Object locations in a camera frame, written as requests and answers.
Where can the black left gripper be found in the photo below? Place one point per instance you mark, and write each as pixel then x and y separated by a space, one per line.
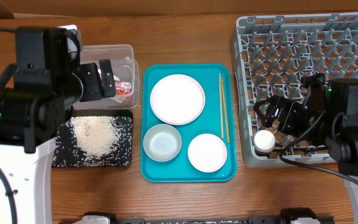
pixel 89 71

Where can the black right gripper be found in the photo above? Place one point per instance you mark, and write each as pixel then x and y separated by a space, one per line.
pixel 288 107

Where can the red snack wrapper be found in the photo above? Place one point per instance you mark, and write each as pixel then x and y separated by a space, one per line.
pixel 123 88

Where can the white plastic cup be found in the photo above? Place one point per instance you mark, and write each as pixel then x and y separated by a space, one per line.
pixel 264 142

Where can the pile of rice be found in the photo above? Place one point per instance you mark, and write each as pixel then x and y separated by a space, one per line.
pixel 95 140

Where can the grey bowl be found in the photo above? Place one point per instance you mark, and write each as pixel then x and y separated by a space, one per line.
pixel 162 142

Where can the white napkin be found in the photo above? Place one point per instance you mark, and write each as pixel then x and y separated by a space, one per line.
pixel 119 98

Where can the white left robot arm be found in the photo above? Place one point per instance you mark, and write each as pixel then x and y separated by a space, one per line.
pixel 37 95

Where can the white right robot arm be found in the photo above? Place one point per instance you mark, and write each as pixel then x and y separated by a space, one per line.
pixel 328 117

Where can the grey dishwasher rack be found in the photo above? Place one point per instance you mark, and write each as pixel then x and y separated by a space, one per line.
pixel 270 55

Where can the clear plastic bin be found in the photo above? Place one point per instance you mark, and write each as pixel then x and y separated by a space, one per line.
pixel 124 66

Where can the wooden chopstick right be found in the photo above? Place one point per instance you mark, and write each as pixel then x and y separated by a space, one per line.
pixel 224 108

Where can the wooden chopstick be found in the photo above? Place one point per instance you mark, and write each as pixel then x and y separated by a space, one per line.
pixel 224 108
pixel 221 106

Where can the black tray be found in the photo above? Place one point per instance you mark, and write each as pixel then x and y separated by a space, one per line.
pixel 126 161

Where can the wooden chopstick left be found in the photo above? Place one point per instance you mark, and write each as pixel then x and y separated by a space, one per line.
pixel 221 106

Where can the pink bowl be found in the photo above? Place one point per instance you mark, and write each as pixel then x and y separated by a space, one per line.
pixel 207 153

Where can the pink plate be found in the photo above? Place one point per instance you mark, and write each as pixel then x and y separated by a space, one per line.
pixel 177 99

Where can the teal plastic tray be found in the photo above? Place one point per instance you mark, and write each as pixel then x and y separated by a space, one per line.
pixel 179 169

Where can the black rail at bottom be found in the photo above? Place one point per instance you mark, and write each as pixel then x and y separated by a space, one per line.
pixel 286 216

